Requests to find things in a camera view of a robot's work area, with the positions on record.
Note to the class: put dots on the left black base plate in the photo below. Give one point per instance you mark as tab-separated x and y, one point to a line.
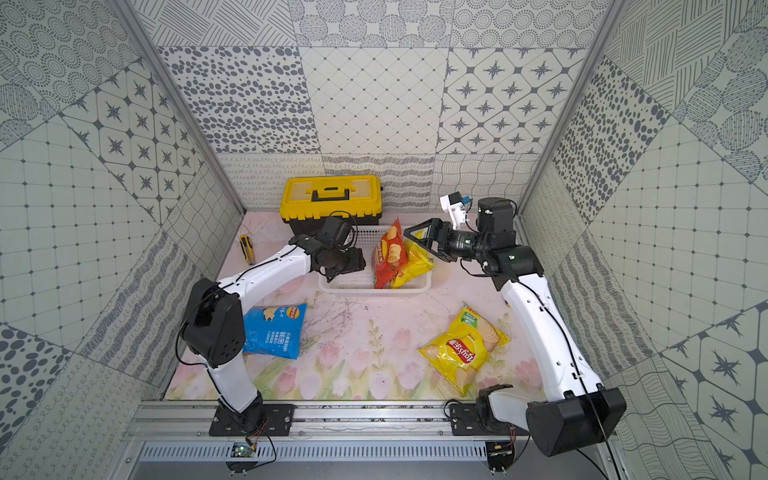
271	419

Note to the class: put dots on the red chips bag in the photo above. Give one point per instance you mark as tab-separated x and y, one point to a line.
389	256

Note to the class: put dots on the yellow black utility knife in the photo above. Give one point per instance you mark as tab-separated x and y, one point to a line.
247	249

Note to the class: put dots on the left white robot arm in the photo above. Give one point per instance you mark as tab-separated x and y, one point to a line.
213	327

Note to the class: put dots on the yellow Lay's chips bag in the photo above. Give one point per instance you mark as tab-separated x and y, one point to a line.
459	353

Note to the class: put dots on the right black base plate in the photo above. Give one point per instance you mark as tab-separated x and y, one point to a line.
474	418

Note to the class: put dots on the yellow black toolbox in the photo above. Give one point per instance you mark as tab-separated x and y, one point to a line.
308	201

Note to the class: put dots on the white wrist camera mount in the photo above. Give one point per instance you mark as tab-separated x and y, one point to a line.
456	206

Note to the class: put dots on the blue chips bag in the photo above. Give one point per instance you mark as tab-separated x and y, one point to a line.
274	331

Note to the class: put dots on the aluminium mounting rail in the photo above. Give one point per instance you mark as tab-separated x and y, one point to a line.
315	431

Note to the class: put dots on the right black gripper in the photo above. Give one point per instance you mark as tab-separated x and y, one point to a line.
445	229

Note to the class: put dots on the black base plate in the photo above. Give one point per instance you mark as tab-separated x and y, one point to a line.
271	419
474	418

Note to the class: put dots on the white plastic basket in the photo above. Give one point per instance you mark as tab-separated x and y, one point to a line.
361	283

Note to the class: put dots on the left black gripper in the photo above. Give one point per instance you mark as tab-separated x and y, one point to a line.
349	261

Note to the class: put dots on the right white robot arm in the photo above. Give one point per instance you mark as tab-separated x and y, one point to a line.
578	410

